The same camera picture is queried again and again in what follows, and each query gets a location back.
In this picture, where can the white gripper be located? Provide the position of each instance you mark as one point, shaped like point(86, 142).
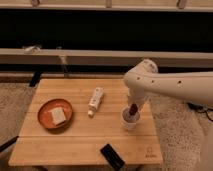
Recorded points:
point(136, 96)

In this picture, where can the red pepper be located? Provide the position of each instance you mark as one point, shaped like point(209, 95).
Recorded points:
point(133, 109)

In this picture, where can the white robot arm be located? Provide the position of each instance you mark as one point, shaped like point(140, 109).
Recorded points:
point(193, 87)

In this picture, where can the white ceramic cup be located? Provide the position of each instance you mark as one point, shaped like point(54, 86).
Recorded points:
point(129, 121)

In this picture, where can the white bottle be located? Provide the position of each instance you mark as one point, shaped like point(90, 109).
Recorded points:
point(95, 101)

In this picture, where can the black rectangular device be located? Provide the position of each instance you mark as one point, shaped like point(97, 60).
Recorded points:
point(112, 157)

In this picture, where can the wooden table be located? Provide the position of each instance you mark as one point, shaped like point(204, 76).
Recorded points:
point(81, 142)

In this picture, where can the beige sponge block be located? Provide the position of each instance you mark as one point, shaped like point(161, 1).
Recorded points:
point(58, 115)

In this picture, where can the orange round plate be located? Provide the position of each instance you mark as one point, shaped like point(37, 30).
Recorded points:
point(44, 115)

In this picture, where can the black bar at left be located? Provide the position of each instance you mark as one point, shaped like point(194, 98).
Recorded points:
point(8, 143)

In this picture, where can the grey metal rail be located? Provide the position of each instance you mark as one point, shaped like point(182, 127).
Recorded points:
point(105, 58)

